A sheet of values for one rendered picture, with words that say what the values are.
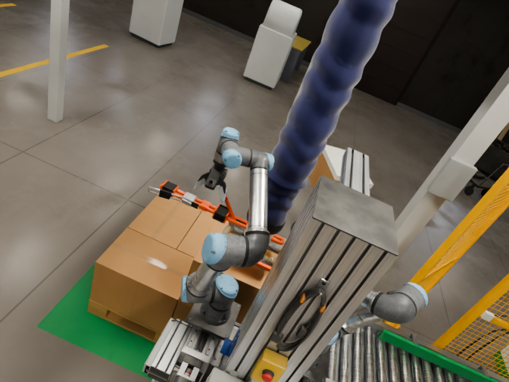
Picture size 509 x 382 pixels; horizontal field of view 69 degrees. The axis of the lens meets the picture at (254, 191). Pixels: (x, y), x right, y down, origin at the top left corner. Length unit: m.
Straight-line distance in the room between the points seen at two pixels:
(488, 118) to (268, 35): 5.68
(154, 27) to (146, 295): 6.47
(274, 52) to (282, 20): 0.60
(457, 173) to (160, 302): 2.25
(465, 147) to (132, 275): 2.44
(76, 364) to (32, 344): 0.32
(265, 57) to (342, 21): 6.45
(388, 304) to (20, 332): 2.35
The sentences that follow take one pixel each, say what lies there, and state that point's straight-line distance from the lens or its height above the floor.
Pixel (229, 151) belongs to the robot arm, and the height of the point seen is 1.85.
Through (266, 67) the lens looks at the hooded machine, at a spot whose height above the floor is 0.42.
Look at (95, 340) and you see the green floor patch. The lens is 2.99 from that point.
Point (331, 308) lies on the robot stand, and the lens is 1.20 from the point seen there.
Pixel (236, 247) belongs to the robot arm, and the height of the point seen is 1.65.
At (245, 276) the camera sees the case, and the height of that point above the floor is 0.94.
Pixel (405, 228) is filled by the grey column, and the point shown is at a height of 1.08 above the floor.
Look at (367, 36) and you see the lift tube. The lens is 1.67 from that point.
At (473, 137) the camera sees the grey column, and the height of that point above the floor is 1.95.
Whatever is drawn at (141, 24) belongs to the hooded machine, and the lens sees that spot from 8.52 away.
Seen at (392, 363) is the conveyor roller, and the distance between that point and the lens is 3.02.
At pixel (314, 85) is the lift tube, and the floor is 2.12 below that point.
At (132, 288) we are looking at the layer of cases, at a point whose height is 0.46.
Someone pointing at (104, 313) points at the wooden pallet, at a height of 0.07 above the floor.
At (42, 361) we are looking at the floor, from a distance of 2.93.
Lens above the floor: 2.56
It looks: 33 degrees down
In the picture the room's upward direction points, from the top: 23 degrees clockwise
